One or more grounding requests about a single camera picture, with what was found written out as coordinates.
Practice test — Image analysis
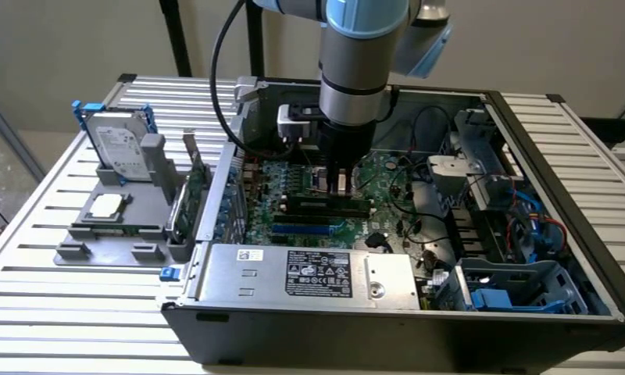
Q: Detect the black RAM slot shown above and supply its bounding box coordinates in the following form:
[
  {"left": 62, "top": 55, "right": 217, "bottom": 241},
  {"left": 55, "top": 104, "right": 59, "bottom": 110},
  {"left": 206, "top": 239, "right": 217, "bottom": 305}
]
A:
[{"left": 279, "top": 206, "right": 371, "bottom": 220}]

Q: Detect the grey parts rack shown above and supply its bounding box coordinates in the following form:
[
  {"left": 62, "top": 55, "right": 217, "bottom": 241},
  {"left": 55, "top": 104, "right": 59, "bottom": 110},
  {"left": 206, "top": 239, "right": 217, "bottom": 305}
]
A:
[{"left": 54, "top": 134, "right": 213, "bottom": 267}]

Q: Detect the silver metal drive bracket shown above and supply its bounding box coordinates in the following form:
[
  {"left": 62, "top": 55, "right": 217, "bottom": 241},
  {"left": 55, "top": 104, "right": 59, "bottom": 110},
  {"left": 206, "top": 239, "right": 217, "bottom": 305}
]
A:
[{"left": 449, "top": 108, "right": 533, "bottom": 214}]

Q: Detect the blue wire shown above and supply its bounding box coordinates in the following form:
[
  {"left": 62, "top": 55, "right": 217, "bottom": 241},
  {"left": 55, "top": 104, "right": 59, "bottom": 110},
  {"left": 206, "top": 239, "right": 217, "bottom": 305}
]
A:
[{"left": 504, "top": 186, "right": 546, "bottom": 238}]

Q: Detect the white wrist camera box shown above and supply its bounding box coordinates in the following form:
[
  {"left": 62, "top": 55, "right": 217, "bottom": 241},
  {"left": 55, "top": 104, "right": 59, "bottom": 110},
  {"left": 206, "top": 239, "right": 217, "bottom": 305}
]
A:
[{"left": 275, "top": 103, "right": 314, "bottom": 142}]

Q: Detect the green RAM stick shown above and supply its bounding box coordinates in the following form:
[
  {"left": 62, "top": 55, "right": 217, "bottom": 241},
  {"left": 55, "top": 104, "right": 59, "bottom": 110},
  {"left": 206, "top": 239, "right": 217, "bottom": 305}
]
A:
[{"left": 89, "top": 223, "right": 147, "bottom": 238}]

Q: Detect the red wire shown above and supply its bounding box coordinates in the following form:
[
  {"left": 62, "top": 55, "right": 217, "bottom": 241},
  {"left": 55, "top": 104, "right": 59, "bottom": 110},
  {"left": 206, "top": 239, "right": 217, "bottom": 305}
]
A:
[{"left": 544, "top": 217, "right": 570, "bottom": 252}]

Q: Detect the black open PC case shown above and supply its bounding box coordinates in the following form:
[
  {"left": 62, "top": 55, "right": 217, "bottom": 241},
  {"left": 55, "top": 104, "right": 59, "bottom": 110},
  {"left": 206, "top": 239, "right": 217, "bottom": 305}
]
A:
[{"left": 159, "top": 76, "right": 625, "bottom": 371}]

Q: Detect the blue expansion slot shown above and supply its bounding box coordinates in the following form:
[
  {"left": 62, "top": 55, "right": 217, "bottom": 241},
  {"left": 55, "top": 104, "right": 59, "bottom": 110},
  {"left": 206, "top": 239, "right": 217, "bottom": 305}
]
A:
[{"left": 269, "top": 223, "right": 341, "bottom": 237}]

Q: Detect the silver CPU chip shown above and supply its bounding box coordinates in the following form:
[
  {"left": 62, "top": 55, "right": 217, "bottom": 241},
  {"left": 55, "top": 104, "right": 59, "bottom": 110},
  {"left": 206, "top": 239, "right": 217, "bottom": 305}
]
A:
[{"left": 89, "top": 194, "right": 125, "bottom": 219}]

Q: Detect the green graphics card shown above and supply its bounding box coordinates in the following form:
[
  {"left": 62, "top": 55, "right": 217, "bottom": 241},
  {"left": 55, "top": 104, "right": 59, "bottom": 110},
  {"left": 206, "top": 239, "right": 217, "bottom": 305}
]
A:
[{"left": 167, "top": 130, "right": 213, "bottom": 244}]

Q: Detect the green motherboard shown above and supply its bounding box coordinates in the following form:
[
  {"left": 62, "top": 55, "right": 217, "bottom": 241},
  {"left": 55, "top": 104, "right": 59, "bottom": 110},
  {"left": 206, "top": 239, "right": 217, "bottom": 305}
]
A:
[{"left": 237, "top": 150, "right": 452, "bottom": 261}]

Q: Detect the black looped wire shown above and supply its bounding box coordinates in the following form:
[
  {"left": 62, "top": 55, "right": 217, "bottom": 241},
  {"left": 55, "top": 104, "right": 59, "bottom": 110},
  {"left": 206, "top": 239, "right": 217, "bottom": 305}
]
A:
[{"left": 409, "top": 105, "right": 456, "bottom": 154}]

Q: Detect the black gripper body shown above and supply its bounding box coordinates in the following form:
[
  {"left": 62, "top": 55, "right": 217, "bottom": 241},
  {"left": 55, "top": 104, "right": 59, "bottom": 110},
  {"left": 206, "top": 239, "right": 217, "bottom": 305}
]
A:
[{"left": 311, "top": 119, "right": 377, "bottom": 172}]

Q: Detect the grey disk bay cage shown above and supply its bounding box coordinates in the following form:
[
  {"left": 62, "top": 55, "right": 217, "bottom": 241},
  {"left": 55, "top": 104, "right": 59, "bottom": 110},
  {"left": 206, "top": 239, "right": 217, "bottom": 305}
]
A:
[{"left": 453, "top": 256, "right": 590, "bottom": 314}]

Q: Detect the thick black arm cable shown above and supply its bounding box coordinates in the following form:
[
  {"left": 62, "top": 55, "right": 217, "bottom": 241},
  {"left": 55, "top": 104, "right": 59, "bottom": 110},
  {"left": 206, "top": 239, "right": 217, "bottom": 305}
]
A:
[{"left": 207, "top": 0, "right": 277, "bottom": 158}]

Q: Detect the CPU socket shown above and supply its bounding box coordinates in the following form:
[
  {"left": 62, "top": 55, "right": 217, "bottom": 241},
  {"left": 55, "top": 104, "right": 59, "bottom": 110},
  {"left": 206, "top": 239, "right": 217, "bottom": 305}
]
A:
[{"left": 302, "top": 166, "right": 335, "bottom": 193}]

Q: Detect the black upright post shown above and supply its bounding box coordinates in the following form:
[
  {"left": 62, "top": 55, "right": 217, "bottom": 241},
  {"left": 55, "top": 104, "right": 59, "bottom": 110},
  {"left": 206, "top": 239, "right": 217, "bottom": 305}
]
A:
[
  {"left": 245, "top": 0, "right": 267, "bottom": 77},
  {"left": 157, "top": 0, "right": 194, "bottom": 77}
]

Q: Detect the silver hard disk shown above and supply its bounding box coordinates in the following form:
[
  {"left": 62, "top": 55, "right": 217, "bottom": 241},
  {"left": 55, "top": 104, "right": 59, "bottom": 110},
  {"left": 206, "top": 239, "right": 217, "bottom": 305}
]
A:
[{"left": 85, "top": 112, "right": 154, "bottom": 183}]

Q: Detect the silver power supply unit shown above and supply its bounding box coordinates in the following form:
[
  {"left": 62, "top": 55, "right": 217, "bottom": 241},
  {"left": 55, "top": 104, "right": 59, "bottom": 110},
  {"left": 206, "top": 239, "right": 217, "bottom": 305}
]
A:
[{"left": 193, "top": 244, "right": 423, "bottom": 313}]

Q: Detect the blue disk caddy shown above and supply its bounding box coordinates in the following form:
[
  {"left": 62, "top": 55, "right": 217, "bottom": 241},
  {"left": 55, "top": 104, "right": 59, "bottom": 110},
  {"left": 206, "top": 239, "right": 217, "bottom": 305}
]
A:
[{"left": 70, "top": 100, "right": 159, "bottom": 184}]

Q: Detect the blue disk bay clip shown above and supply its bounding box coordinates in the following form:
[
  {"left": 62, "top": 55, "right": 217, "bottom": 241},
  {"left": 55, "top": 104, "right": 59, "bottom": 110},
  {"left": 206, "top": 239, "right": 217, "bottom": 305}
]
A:
[{"left": 470, "top": 288, "right": 513, "bottom": 313}]

